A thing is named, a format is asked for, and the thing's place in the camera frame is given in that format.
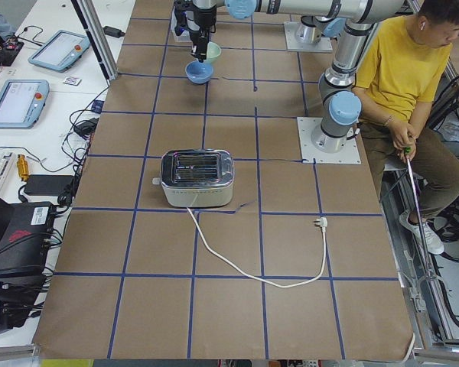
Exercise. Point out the black computer box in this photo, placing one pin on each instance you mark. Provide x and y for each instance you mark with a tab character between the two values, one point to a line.
25	232

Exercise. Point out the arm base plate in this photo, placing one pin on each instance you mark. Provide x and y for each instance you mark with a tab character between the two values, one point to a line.
324	46
319	148

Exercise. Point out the person in yellow shirt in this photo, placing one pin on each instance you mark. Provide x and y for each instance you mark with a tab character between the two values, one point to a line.
396	84

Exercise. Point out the teach pendant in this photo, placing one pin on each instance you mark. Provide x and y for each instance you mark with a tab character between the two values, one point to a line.
21	103
61	52

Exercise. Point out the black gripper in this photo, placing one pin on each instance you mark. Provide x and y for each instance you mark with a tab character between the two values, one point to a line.
203	22

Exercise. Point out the blue bowl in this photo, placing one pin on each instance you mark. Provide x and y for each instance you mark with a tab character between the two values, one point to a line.
199	73

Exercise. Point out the cream toaster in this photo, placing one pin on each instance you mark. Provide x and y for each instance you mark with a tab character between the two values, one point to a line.
197	178

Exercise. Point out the lower teach pendant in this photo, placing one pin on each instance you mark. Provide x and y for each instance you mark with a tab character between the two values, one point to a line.
21	103

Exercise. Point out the green bowl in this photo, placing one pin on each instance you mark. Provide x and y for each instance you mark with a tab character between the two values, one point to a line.
213	52

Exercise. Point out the upper teach pendant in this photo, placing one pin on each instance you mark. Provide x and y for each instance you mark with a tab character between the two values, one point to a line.
61	52

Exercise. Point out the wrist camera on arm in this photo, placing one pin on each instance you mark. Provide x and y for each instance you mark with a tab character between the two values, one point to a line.
180	9

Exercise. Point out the aluminium frame post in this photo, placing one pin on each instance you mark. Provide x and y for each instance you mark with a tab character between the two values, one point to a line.
86	12

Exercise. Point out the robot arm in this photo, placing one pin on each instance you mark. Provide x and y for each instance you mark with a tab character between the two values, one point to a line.
341	107
313	26

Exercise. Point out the clear plastic lidded container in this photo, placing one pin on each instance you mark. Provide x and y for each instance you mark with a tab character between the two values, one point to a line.
181	34

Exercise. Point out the black power adapter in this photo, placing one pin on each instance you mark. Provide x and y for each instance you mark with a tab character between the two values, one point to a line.
113	32

